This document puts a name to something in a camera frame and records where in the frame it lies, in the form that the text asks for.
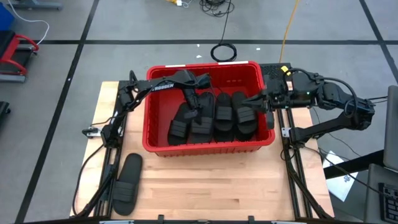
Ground coiled black cable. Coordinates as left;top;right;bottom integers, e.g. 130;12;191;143
210;0;238;63

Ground black aluminium side frame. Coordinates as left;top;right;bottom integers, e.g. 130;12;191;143
276;107;335;220
73;80;131;218

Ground grey stand foot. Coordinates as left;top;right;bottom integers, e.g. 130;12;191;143
9;0;63;11

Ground black power cable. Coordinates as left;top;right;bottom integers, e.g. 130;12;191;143
72;116;131;218

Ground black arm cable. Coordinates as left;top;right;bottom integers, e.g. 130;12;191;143
287;67;359;119

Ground long white tape strip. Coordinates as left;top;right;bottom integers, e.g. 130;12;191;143
217;60;249;66

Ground red and black cart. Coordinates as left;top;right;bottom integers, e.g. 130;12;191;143
0;29;40;83

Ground blue container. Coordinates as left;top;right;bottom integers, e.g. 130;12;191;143
0;2;15;32

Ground white paper sheet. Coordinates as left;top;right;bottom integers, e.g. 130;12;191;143
323;150;359;202

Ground tangled black cables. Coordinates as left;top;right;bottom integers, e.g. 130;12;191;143
198;0;236;18

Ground black perforated box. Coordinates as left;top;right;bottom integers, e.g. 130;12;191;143
259;63;292;82

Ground white floor cable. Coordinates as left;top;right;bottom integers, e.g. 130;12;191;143
6;0;50;46

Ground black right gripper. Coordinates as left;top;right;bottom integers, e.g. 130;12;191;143
243;79;295;130

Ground black slide sandal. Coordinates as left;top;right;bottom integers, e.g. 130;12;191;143
213;92;235;142
112;152;144;217
232;90;259;142
167;102;194;147
188;91;216;145

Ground yellow floor cable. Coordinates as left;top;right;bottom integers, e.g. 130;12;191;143
278;0;300;63

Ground computer monitor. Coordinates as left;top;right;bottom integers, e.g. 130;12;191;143
382;85;398;172

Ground red plastic bin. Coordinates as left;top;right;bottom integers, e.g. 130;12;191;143
142;60;276;157

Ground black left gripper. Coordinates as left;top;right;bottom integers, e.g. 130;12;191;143
181;85;203;121

